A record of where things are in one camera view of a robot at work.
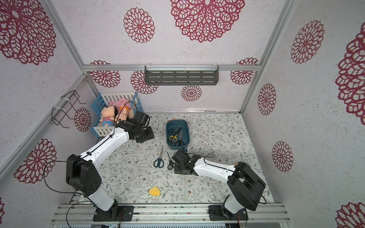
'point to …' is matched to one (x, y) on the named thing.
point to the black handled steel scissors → (179, 142)
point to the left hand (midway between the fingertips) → (151, 136)
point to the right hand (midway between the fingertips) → (180, 169)
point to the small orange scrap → (174, 118)
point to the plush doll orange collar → (124, 107)
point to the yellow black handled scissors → (175, 131)
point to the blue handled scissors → (159, 162)
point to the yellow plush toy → (154, 191)
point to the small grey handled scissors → (171, 164)
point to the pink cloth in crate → (122, 101)
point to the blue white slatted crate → (102, 100)
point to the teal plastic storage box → (186, 136)
